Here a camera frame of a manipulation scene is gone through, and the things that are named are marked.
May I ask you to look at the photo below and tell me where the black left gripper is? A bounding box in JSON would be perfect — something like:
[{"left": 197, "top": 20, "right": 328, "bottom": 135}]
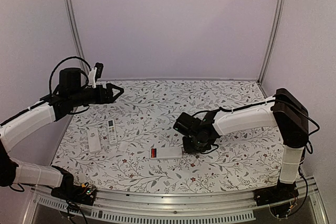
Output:
[{"left": 70, "top": 82, "right": 124, "bottom": 107}]

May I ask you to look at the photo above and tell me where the white remote control back up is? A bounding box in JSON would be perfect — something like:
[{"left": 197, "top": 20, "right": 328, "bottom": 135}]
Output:
[{"left": 149, "top": 147, "right": 183, "bottom": 159}]

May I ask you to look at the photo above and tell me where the white battery cover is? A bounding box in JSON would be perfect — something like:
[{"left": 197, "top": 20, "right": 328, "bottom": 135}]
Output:
[{"left": 118, "top": 142, "right": 128, "bottom": 152}]

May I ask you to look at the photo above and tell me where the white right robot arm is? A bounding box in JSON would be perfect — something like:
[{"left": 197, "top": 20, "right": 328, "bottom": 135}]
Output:
[{"left": 173, "top": 88, "right": 320, "bottom": 201}]

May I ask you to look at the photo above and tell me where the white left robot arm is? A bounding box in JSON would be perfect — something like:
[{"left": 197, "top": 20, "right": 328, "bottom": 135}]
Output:
[{"left": 1, "top": 62, "right": 124, "bottom": 200}]

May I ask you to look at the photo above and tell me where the white remote with display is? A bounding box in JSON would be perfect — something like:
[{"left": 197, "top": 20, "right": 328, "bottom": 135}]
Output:
[{"left": 107, "top": 119, "right": 118, "bottom": 146}]

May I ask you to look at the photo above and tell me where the white remote with green logo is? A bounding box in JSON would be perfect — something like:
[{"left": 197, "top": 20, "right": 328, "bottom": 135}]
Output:
[{"left": 87, "top": 127, "right": 101, "bottom": 153}]

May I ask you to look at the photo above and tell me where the purple battery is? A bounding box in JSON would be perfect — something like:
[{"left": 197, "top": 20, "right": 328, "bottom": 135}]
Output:
[{"left": 151, "top": 148, "right": 155, "bottom": 158}]

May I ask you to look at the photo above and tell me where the floral tablecloth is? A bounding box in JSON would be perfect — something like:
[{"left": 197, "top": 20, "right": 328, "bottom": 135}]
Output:
[{"left": 52, "top": 80, "right": 284, "bottom": 194}]

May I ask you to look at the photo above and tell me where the front aluminium rail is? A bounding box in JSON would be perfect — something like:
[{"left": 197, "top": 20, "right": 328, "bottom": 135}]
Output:
[{"left": 23, "top": 176, "right": 331, "bottom": 223}]

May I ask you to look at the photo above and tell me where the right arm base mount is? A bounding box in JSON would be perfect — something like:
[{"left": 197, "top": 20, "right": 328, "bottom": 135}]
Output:
[{"left": 253, "top": 181, "right": 299, "bottom": 219}]

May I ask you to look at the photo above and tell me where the left aluminium frame post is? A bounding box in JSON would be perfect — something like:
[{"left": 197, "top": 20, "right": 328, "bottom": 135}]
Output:
[{"left": 64, "top": 0, "right": 90, "bottom": 74}]

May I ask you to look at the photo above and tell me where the aluminium frame post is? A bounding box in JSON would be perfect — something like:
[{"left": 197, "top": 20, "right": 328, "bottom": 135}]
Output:
[
  {"left": 257, "top": 0, "right": 285, "bottom": 86},
  {"left": 64, "top": 0, "right": 90, "bottom": 74}
]

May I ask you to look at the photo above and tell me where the right aluminium frame post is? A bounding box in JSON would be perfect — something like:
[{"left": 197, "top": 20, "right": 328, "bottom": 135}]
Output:
[{"left": 257, "top": 0, "right": 285, "bottom": 86}]

